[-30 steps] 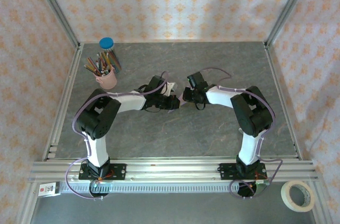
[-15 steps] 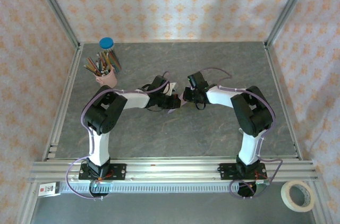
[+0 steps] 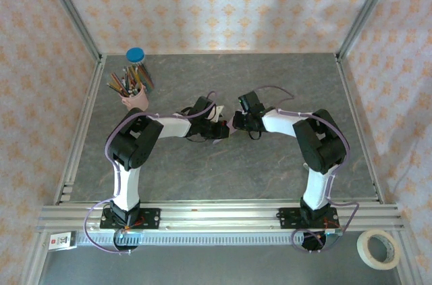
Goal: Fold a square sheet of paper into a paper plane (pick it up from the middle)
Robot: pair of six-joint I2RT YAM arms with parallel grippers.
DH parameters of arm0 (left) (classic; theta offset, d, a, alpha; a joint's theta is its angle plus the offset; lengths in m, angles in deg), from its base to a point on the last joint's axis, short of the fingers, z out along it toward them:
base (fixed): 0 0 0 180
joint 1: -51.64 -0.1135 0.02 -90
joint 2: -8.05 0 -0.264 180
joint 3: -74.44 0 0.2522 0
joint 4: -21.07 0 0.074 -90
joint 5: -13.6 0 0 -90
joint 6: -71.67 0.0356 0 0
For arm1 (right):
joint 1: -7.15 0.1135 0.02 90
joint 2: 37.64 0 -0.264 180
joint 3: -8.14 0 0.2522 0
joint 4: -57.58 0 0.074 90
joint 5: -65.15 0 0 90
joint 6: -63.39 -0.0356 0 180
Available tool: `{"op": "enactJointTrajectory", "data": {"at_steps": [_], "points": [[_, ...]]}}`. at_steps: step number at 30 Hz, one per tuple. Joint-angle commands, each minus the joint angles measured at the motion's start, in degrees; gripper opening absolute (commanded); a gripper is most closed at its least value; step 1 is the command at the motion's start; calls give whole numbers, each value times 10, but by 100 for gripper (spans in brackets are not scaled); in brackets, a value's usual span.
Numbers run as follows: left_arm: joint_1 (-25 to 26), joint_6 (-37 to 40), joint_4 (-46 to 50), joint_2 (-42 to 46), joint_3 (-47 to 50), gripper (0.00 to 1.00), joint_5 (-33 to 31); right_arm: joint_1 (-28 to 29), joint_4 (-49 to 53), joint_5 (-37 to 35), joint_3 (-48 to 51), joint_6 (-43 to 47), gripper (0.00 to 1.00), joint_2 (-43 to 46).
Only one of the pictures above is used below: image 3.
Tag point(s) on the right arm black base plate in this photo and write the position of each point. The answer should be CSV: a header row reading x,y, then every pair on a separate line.
x,y
287,219

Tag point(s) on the white masking tape roll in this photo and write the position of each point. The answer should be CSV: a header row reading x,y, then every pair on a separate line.
x,y
362,248

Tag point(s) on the long aluminium mounting rail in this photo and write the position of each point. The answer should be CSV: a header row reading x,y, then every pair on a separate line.
x,y
219,217

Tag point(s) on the aluminium lower frame bar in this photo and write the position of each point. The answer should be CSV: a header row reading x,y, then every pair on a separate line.
x,y
33,261
408,261

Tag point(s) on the pink pencil cup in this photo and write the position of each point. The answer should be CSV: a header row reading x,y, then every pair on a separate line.
x,y
136,101

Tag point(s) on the clear jar with blue lid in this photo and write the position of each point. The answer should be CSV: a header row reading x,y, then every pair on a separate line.
x,y
135,54

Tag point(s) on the coloured pencil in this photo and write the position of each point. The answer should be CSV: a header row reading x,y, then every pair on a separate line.
x,y
135,76
127,79
149,76
120,83
144,78
116,89

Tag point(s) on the aluminium table side rail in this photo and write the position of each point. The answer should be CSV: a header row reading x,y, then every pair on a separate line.
x,y
351,96
81,129

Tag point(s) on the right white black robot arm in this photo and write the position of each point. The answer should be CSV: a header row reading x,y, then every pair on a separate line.
x,y
317,194

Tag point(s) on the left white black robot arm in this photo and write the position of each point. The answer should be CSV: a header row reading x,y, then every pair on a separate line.
x,y
127,190

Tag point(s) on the aluminium frame post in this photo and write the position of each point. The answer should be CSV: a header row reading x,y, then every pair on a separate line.
x,y
365,11
72,11

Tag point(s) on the white label card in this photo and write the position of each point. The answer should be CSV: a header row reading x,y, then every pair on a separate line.
x,y
60,241

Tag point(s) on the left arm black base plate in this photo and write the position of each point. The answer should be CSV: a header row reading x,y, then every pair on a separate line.
x,y
152,219

